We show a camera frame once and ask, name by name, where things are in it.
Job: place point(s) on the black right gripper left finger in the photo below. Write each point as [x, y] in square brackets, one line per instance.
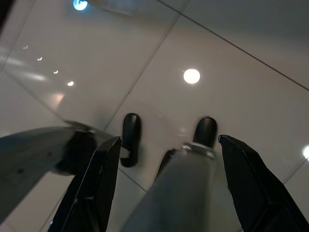
[94, 188]

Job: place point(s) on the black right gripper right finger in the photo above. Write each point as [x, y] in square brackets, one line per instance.
[260, 193]

